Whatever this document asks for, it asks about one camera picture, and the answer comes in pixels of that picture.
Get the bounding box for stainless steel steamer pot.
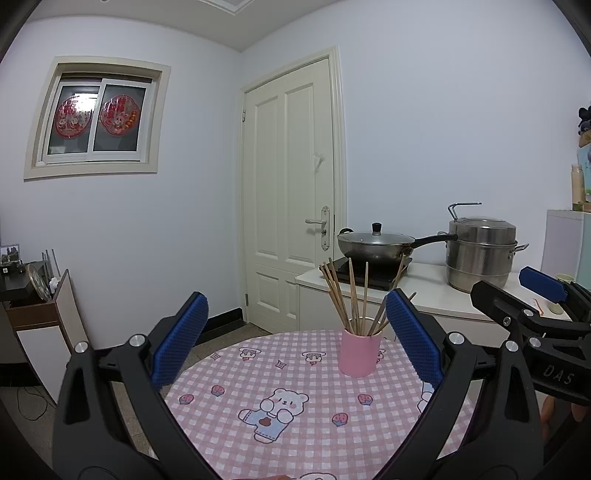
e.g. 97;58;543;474
445;202;529;294

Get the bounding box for person's right hand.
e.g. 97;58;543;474
540;394;589;437

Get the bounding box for black induction cooktop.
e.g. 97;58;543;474
320;257;411;291

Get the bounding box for white rectangular box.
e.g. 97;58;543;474
540;209;591;287

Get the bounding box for light blue picture box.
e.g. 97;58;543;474
579;135;591;208

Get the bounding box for cream panel door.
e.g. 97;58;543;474
240;45;347;335

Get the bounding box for grey metal rods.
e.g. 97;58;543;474
41;248;60;282

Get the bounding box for steel wok with black handle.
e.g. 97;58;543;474
337;233;458;268

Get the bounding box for red round window decoration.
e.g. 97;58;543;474
54;96;93;138
100;95;139;136

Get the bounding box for gold round clock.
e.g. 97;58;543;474
25;262;54;303

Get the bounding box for bunch of wooden chopsticks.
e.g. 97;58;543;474
318;255;417;337

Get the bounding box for pale green cup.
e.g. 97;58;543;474
549;273;575;316

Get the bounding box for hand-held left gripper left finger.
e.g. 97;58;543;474
52;292;218;480

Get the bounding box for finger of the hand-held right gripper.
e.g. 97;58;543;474
518;267;591;321
470;281;591;356

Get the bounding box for pink checked tablecloth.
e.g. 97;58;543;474
164;329;476;480

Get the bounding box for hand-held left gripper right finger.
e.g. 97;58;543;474
379;288;542;480

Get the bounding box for white and brown side cabinet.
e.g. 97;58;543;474
4;268;88;407

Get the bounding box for white kitchen cabinet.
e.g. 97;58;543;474
295;259;578;361

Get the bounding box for cream framed window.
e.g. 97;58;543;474
24;56;171;181

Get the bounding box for pink cup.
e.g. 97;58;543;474
339;328;384;378

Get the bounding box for beige bottle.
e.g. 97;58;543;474
571;163;587;206

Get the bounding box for glass wok lid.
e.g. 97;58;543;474
338;222;415;245

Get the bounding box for metal door handle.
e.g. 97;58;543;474
305;206;333;247

